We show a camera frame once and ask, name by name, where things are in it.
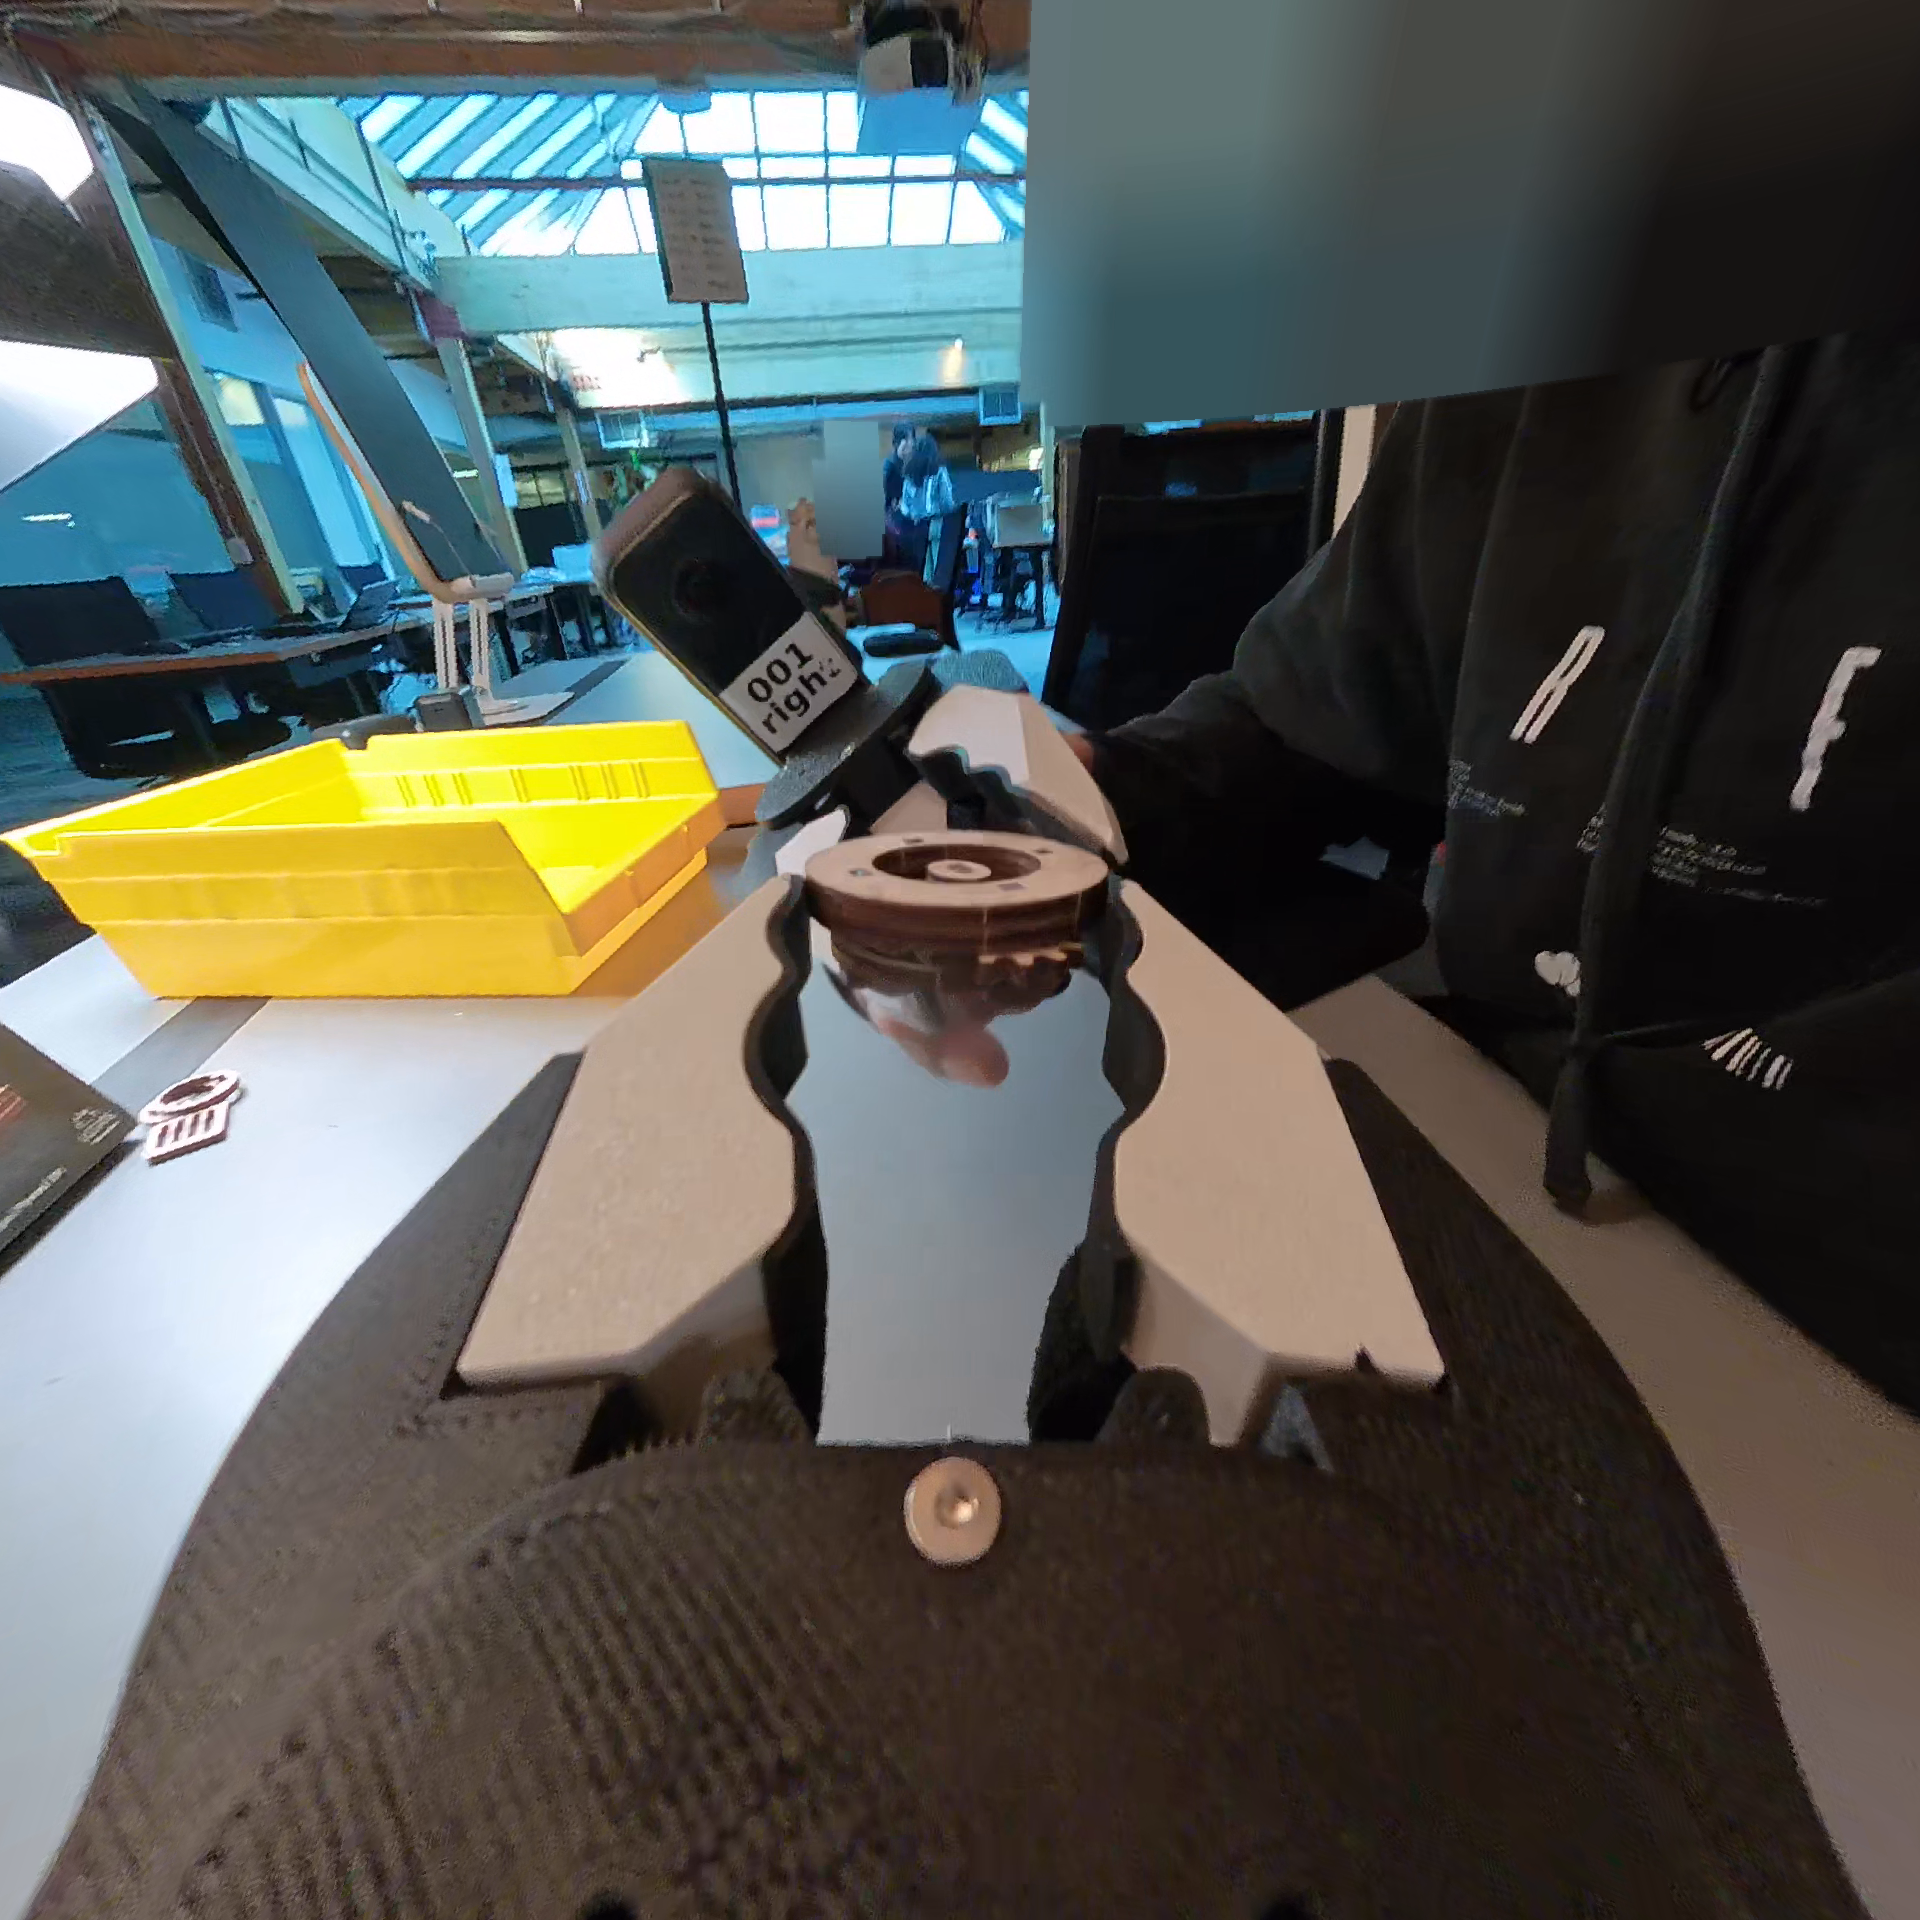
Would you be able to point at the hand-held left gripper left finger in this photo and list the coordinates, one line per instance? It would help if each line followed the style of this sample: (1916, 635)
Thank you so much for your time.
(645, 1200)

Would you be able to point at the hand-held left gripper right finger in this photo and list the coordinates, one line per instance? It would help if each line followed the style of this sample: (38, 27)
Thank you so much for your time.
(1261, 1200)

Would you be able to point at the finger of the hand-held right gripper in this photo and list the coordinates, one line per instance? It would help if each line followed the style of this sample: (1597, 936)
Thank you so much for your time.
(1049, 764)
(916, 814)

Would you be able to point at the round wooden gear model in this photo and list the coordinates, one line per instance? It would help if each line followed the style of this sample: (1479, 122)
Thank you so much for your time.
(960, 915)

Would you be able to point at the person's right forearm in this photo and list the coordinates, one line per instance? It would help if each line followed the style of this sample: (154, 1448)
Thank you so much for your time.
(1277, 840)

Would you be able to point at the grey desk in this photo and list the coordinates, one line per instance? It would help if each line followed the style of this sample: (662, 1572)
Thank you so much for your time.
(224, 1276)

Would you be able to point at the background wooden desk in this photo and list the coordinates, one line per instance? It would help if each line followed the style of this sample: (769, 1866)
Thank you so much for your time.
(196, 660)

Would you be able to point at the black office chair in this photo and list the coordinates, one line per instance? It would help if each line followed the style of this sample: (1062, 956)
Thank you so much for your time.
(1185, 570)

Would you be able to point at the tilted monitor on stand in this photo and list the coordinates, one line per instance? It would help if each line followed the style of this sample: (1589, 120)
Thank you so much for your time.
(422, 480)

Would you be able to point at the sign on black pole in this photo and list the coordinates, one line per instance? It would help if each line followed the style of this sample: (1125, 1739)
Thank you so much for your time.
(695, 234)

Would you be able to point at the yellow plastic bin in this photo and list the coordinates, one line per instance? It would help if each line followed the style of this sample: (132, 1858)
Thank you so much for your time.
(375, 885)

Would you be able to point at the small wooden lock-shaped piece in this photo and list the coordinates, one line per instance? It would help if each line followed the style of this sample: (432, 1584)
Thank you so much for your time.
(190, 1117)

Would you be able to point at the ceiling mounted device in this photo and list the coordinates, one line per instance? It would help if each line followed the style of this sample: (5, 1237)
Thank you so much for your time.
(909, 52)

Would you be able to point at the black packaging card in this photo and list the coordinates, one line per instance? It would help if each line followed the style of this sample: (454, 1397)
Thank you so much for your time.
(44, 1154)

